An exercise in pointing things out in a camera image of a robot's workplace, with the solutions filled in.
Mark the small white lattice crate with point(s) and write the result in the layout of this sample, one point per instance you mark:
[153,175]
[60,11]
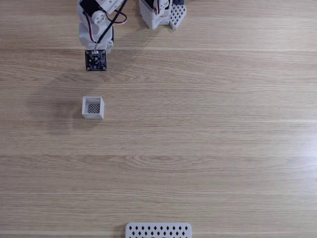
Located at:
[92,108]

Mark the white perforated plate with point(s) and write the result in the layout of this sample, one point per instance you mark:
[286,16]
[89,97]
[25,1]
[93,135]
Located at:
[158,230]

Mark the black camera circuit board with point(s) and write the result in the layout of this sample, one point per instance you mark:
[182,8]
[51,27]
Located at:
[95,60]

